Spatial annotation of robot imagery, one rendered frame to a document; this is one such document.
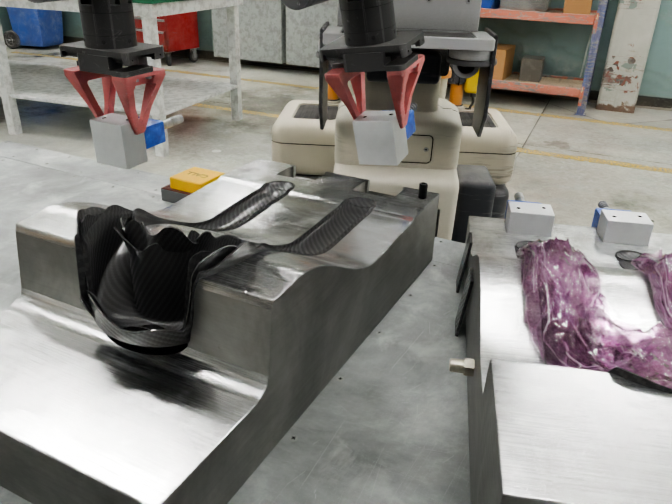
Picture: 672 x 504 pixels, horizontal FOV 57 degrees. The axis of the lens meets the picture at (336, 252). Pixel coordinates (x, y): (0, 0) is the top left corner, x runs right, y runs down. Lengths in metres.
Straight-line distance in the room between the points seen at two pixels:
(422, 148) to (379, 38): 0.44
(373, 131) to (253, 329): 0.34
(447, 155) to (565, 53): 4.93
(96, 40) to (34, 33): 7.43
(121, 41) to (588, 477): 0.62
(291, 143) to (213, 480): 1.02
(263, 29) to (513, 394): 6.23
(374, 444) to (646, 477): 0.22
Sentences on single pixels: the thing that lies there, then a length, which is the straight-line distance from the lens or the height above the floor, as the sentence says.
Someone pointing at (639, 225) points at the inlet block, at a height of 0.88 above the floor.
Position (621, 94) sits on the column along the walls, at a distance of 5.74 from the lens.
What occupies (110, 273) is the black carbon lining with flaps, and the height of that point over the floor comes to 0.89.
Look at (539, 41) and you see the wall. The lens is 6.01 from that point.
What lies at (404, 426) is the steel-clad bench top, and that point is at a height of 0.80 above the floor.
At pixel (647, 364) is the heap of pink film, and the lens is 0.49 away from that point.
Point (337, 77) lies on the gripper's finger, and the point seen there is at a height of 1.02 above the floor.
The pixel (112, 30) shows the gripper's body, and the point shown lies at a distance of 0.75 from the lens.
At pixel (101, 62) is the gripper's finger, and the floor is 1.03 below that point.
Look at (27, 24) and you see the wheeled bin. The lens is 8.21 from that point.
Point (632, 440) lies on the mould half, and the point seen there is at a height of 0.91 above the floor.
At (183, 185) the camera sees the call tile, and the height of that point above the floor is 0.83.
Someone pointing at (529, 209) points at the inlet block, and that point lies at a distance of 0.76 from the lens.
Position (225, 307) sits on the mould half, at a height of 0.92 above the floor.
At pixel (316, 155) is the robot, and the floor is 0.74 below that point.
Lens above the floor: 1.15
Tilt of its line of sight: 26 degrees down
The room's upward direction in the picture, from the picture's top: 2 degrees clockwise
